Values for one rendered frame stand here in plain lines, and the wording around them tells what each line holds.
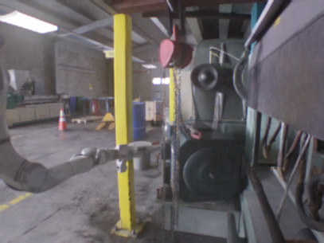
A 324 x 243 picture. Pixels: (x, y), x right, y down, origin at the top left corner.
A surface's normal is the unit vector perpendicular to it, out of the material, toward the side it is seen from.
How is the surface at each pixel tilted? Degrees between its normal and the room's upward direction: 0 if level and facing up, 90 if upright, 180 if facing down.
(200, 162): 86
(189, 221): 90
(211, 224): 90
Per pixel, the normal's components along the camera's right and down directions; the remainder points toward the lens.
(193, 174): -0.02, 0.14
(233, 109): -0.27, 0.14
